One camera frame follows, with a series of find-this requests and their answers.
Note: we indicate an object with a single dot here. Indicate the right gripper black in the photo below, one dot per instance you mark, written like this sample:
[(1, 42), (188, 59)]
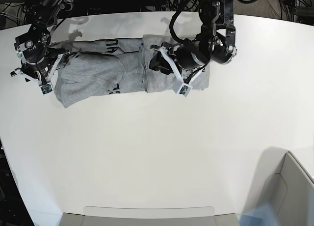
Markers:
[(44, 67)]

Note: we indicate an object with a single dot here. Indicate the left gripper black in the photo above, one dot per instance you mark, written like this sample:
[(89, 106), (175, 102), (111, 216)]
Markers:
[(184, 59)]

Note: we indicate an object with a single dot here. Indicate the grey T-shirt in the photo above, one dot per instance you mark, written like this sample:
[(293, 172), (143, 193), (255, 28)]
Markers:
[(109, 66)]

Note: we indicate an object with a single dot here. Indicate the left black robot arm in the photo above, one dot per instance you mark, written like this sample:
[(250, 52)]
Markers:
[(215, 41)]

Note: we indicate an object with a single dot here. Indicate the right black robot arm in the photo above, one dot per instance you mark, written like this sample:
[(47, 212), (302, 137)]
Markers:
[(32, 46)]

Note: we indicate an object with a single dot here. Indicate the blue blurry object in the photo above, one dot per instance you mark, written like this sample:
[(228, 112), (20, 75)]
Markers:
[(263, 215)]

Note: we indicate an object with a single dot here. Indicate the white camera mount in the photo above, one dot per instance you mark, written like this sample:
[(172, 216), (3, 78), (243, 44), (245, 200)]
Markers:
[(183, 83), (44, 85)]

